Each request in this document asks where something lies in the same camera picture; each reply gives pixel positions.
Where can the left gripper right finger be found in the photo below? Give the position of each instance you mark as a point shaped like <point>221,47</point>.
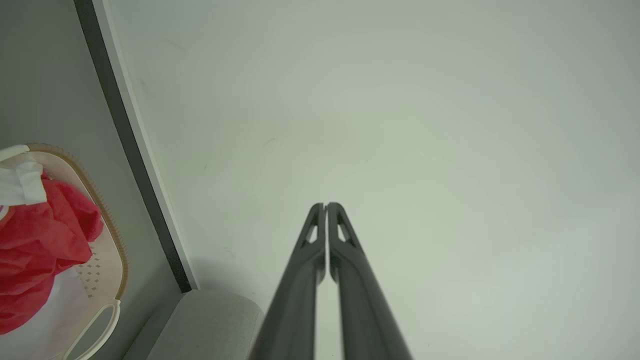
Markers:
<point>365,300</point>

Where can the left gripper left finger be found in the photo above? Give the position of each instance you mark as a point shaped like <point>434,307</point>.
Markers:
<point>295,295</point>

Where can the red garment with white cuffs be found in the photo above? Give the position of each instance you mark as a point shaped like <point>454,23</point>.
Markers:
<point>35,245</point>

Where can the white perforated laundry basket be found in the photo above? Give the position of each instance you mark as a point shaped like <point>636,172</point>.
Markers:
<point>111,260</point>

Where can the grey fabric sofa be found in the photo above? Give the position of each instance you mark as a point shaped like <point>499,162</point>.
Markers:
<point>210,325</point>

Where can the black and white baseboard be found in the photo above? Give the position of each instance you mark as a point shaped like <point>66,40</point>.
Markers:
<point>130,140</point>

